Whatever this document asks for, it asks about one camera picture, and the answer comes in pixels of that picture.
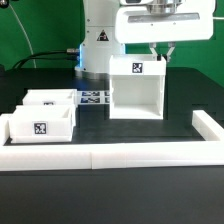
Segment white U-shaped fence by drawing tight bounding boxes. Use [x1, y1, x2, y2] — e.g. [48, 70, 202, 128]
[0, 110, 224, 171]

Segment marker tag sheet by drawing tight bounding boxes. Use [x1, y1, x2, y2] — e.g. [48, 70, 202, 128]
[77, 90, 110, 105]

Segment white drawer cabinet box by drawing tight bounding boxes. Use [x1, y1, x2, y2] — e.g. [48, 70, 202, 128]
[109, 54, 166, 120]

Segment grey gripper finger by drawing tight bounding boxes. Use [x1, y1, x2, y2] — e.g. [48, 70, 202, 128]
[149, 43, 160, 61]

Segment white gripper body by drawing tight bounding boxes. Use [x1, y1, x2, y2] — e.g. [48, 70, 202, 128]
[115, 0, 216, 44]

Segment white drawer tray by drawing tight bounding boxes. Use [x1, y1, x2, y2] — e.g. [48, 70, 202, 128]
[9, 105, 75, 143]
[22, 89, 77, 106]

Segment white rear drawer tray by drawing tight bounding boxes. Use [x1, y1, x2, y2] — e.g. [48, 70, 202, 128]
[22, 89, 77, 106]

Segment thin white cable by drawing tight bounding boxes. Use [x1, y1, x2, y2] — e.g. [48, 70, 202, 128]
[9, 3, 37, 69]

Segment white front drawer tray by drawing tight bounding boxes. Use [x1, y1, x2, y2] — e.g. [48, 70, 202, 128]
[9, 105, 75, 143]

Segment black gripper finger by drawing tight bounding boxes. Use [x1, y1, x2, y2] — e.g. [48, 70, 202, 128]
[165, 42, 176, 62]

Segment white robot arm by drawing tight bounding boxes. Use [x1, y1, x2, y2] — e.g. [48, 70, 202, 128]
[75, 0, 217, 79]

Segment black cables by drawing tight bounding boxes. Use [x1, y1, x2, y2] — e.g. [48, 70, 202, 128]
[11, 48, 81, 70]

